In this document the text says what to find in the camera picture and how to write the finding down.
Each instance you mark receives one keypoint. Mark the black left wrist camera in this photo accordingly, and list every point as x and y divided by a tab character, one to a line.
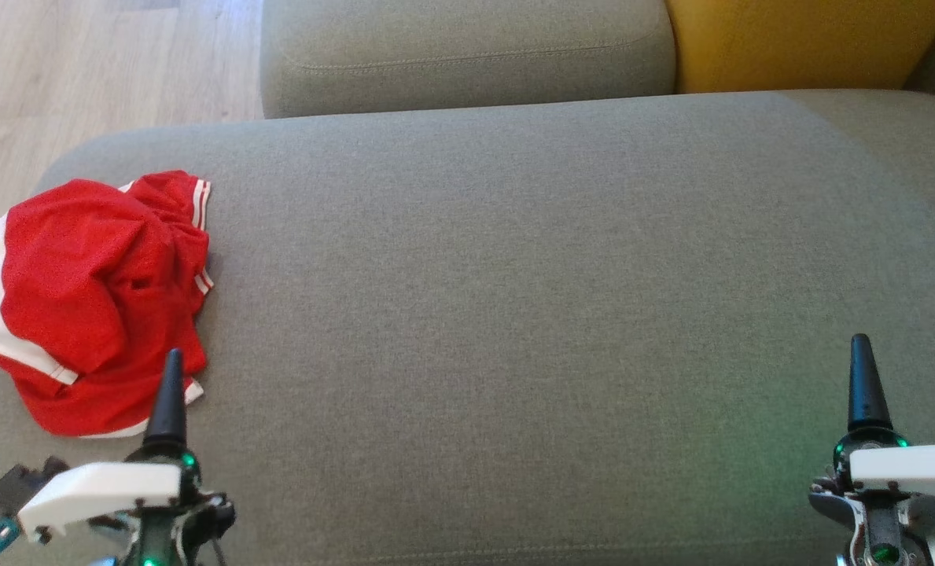
19	483

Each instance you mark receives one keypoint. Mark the large grey sofa seat cushion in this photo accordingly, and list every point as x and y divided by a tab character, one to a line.
514	314

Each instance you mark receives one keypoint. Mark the red shorts with white stripes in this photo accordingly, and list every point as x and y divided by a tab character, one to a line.
42	314

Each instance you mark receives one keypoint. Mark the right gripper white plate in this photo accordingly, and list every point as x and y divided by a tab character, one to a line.
907	472

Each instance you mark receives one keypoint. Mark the yellow sofa cushion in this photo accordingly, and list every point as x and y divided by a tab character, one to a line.
789	39

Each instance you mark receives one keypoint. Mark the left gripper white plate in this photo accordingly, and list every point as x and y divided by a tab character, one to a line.
105	487

